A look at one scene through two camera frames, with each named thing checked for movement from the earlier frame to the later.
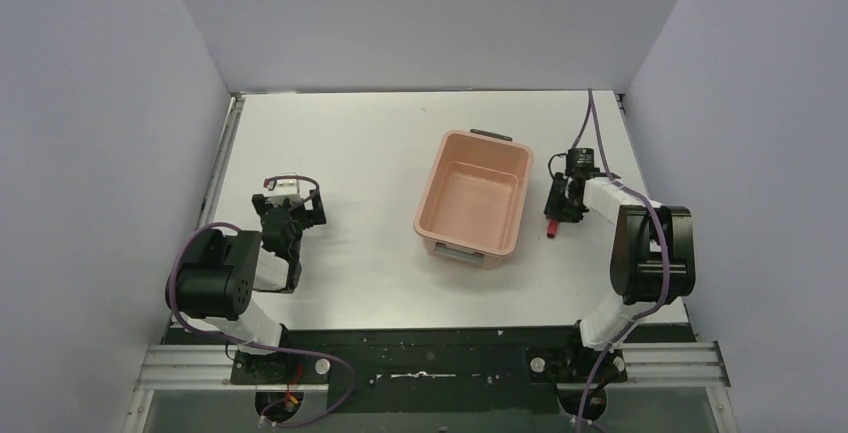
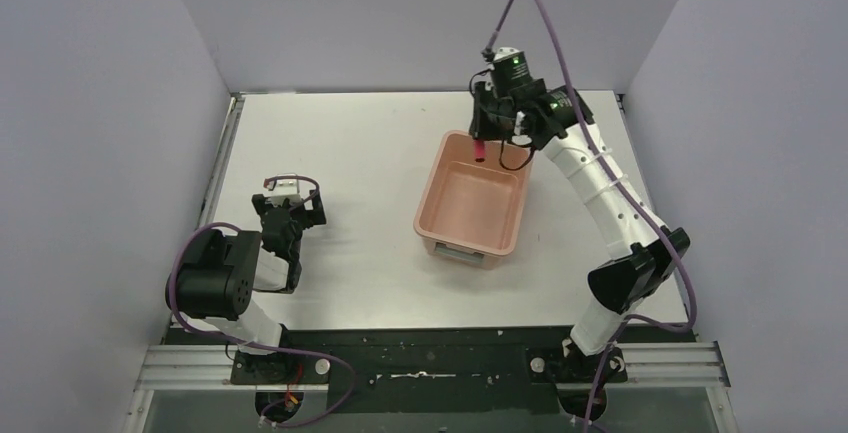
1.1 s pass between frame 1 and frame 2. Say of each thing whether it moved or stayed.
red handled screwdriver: moved
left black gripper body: stayed
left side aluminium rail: stayed
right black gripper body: moved
